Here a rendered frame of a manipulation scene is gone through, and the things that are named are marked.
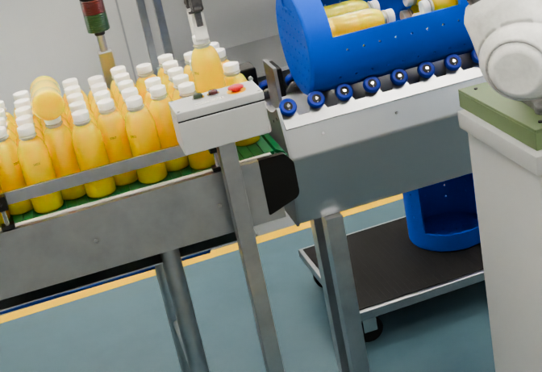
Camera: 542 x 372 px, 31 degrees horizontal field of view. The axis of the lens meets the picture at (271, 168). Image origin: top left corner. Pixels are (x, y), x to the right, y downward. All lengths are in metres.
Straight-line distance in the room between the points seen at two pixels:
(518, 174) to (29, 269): 1.12
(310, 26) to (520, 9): 0.76
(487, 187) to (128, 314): 1.86
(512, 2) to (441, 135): 0.90
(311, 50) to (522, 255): 0.71
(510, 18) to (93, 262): 1.14
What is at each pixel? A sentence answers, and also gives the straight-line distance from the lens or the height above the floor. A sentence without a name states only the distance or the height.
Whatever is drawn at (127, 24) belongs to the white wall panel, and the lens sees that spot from 5.74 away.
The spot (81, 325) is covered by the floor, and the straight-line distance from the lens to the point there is 3.70.
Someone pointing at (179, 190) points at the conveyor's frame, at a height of 0.88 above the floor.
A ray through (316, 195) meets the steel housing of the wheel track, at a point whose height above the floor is 0.70.
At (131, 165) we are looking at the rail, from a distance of 2.30.
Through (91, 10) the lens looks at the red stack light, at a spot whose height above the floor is 1.23.
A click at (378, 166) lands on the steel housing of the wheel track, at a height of 0.74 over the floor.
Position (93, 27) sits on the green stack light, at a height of 1.18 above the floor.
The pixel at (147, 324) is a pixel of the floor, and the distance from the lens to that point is 3.58.
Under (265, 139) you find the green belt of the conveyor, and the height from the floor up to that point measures 0.90.
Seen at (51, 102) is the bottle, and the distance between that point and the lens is 2.28.
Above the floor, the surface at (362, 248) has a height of 0.15.
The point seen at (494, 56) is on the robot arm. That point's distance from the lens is 1.74.
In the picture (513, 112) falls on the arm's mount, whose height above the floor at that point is 1.04.
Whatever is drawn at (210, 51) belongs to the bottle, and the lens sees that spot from 2.32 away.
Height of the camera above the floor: 1.77
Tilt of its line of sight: 23 degrees down
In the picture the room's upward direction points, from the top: 11 degrees counter-clockwise
